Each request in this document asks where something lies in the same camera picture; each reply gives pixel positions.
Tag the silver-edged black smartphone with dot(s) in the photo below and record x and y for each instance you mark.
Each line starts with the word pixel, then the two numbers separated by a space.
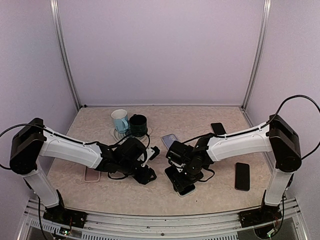
pixel 218 128

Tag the pink phone case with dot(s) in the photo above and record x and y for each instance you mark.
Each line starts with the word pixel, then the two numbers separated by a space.
pixel 91 175

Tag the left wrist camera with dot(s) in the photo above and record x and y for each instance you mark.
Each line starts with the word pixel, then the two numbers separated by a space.
pixel 152 152

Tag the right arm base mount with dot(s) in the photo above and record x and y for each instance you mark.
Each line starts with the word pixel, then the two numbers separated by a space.
pixel 261 215

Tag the left aluminium frame post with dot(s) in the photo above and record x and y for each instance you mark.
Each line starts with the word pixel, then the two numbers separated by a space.
pixel 63 53

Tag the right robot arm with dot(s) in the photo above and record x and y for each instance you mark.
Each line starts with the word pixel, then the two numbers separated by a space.
pixel 275 135

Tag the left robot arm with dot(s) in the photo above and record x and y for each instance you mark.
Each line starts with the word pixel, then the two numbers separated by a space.
pixel 34 140

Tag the lavender phone case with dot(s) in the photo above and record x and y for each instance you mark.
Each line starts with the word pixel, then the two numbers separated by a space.
pixel 169 139

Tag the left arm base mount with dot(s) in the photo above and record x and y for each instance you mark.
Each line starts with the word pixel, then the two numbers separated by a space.
pixel 65 216

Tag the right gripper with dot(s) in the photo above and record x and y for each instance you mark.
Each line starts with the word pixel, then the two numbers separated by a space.
pixel 179 183

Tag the white phone case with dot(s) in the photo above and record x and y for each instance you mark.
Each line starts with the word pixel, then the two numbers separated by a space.
pixel 178 188

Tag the round grey swirl tray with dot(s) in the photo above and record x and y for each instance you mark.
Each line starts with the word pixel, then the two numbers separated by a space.
pixel 118 136

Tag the teal smartphone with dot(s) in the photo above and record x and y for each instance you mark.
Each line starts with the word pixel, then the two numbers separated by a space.
pixel 187 190

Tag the aluminium frame post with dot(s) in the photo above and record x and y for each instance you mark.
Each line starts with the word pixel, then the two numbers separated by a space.
pixel 258 54
pixel 63 53

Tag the dark green mug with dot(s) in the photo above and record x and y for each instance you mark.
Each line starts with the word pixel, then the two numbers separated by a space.
pixel 138 125

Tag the right aluminium frame post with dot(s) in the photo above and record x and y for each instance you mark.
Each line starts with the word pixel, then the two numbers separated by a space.
pixel 258 54

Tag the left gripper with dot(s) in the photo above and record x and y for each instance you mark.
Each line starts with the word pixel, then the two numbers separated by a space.
pixel 144 178

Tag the purple-edged black smartphone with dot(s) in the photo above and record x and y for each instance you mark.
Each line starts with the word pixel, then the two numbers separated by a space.
pixel 242 177

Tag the aluminium front rail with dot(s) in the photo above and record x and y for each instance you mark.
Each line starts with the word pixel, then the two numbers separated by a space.
pixel 108 226

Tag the light blue mug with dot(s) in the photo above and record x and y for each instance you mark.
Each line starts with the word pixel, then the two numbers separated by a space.
pixel 120 120

